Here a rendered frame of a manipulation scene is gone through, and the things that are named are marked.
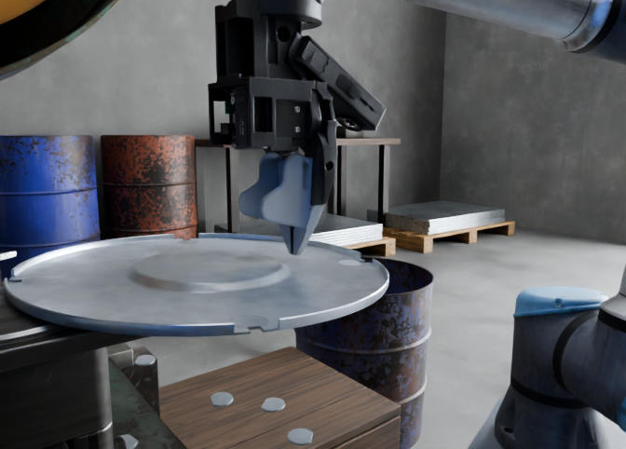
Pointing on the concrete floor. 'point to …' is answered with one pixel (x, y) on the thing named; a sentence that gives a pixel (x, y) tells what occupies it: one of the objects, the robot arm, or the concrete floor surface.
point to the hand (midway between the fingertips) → (301, 239)
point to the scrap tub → (383, 343)
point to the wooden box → (228, 428)
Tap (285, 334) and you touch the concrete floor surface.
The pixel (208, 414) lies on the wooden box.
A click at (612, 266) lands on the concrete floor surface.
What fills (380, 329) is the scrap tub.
